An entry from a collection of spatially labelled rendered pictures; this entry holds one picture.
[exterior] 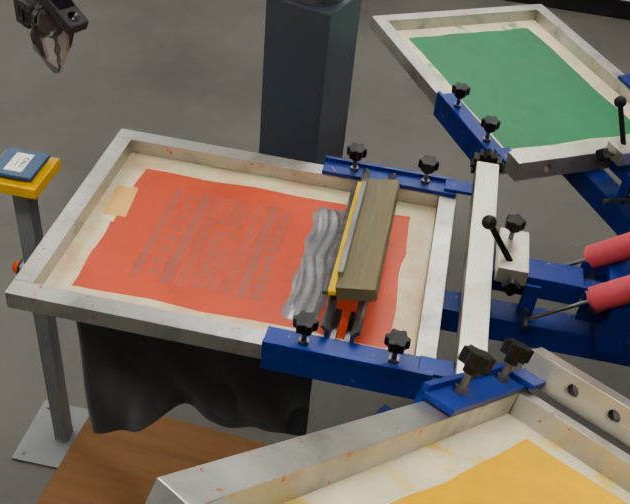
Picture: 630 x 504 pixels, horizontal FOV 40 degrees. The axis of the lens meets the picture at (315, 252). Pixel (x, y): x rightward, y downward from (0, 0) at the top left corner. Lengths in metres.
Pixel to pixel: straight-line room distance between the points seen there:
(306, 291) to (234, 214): 0.28
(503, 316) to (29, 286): 0.92
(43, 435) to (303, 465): 1.97
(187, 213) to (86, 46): 2.82
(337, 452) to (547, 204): 3.01
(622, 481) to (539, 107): 1.35
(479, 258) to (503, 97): 0.82
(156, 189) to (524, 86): 1.10
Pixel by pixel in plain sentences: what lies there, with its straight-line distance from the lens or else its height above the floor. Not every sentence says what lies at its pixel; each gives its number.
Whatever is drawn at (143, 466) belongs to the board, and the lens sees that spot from 2.59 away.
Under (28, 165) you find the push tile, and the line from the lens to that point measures 2.03.
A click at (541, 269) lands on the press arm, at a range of 1.73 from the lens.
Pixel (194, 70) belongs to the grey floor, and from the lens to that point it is 4.40.
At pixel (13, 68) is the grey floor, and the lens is 4.47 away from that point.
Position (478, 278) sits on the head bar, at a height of 1.04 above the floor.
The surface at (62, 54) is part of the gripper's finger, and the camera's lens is 1.86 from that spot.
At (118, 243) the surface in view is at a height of 0.96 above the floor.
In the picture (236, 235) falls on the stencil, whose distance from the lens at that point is 1.82.
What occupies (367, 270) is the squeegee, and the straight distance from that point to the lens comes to 1.61.
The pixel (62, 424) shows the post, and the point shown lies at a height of 0.09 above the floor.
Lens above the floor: 2.10
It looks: 40 degrees down
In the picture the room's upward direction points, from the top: 6 degrees clockwise
